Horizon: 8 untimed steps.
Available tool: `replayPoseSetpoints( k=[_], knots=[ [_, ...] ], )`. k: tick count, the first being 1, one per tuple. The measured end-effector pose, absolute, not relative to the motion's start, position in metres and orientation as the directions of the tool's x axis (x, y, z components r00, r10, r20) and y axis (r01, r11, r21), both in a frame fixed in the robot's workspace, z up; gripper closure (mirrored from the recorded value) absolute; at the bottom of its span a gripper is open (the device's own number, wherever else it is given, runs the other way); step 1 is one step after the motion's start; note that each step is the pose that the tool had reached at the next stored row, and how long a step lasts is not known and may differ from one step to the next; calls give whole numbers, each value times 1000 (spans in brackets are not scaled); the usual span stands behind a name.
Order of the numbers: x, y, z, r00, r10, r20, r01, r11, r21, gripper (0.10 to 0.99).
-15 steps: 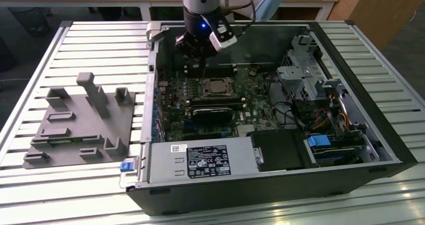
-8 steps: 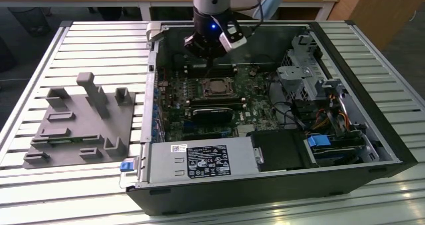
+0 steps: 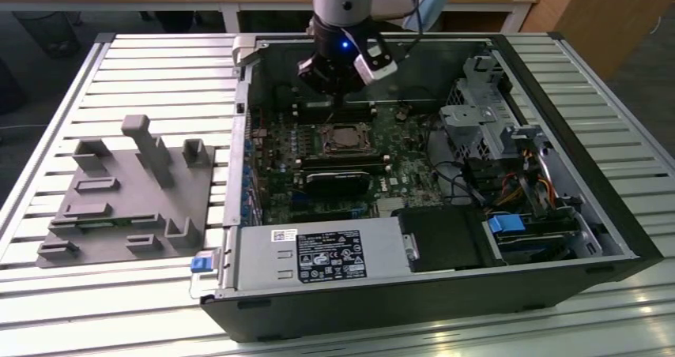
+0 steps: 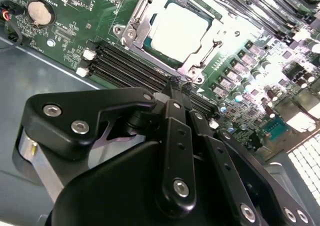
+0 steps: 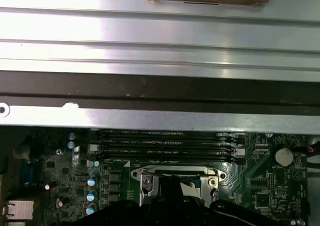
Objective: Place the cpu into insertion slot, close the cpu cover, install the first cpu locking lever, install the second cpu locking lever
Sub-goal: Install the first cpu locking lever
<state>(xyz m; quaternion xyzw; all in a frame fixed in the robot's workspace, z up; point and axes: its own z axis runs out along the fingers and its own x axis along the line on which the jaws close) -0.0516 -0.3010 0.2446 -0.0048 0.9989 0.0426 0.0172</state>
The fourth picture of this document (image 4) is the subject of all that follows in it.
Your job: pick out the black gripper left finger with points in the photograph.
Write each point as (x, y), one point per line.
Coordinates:
(105, 103)

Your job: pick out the silver CPU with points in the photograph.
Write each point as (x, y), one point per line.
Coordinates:
(180, 33)

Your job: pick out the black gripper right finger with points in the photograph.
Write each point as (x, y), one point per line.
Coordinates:
(225, 166)

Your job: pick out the metal socket cover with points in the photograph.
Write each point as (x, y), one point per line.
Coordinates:
(143, 29)

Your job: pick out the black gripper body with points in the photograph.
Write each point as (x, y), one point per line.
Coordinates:
(120, 191)

